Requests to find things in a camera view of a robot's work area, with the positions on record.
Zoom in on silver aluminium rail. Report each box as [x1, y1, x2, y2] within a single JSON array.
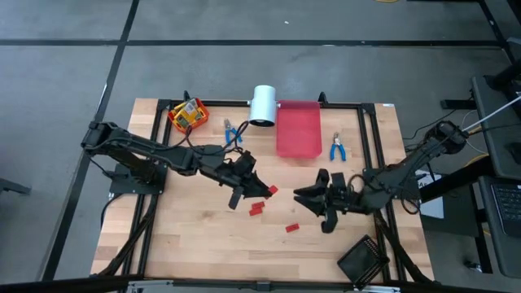
[[352, 285, 402, 293], [126, 279, 174, 291]]

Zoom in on black mesh basket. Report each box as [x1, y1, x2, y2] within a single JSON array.
[[336, 234, 391, 291]]

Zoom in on blue-handled pliers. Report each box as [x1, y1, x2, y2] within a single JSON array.
[[329, 131, 348, 162], [222, 117, 244, 147]]

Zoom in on black desk leg beam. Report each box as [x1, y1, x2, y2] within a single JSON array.
[[418, 156, 496, 204]]

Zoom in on red plastic basket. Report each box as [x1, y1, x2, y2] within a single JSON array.
[[167, 96, 211, 135]]

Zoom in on black desk foot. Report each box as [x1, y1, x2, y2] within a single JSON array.
[[440, 98, 476, 110]]

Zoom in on black laptop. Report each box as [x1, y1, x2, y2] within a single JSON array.
[[490, 181, 521, 239]]

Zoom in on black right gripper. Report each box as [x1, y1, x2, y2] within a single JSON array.
[[293, 169, 359, 234]]

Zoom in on black aluminium table frame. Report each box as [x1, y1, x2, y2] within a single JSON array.
[[91, 90, 435, 293]]

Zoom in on white rod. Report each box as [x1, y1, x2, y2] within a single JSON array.
[[462, 94, 521, 133]]

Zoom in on black chair foot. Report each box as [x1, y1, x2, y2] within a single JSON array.
[[0, 177, 33, 196]]

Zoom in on white cylindrical lamp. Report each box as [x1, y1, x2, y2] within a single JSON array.
[[247, 84, 278, 128]]

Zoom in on pink plastic tray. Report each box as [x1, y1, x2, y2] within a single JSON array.
[[275, 99, 323, 160]]

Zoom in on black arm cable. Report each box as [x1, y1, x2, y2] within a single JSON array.
[[162, 120, 250, 164]]

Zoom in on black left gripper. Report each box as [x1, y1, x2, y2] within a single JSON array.
[[221, 151, 273, 211]]

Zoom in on black desk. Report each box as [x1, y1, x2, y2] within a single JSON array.
[[471, 60, 521, 180]]

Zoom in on white paper sheet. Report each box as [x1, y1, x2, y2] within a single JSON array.
[[414, 169, 445, 221]]

